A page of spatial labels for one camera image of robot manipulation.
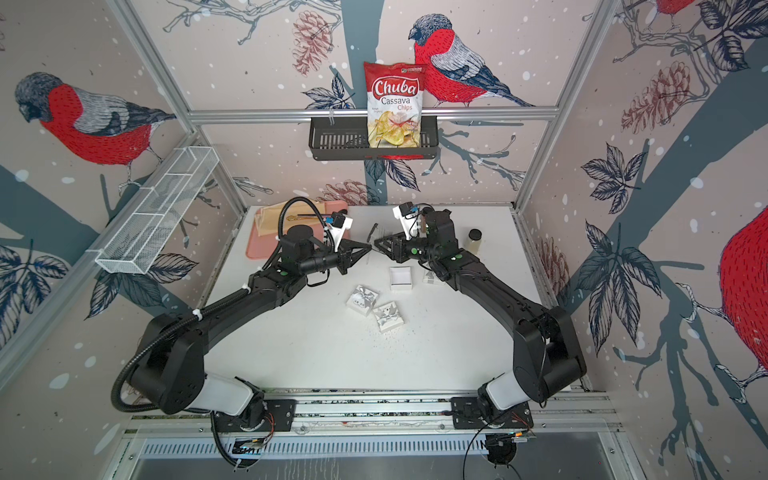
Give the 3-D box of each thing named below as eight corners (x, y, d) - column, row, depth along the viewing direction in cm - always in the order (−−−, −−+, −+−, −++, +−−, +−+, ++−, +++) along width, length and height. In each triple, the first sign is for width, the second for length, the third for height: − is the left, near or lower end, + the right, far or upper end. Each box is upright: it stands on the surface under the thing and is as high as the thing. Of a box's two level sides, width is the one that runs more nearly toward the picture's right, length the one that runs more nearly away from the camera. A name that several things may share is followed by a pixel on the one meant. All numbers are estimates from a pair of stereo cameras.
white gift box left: (347, 307, 94) (346, 302, 91) (358, 289, 98) (357, 284, 96) (366, 316, 92) (366, 312, 89) (377, 297, 96) (377, 292, 93)
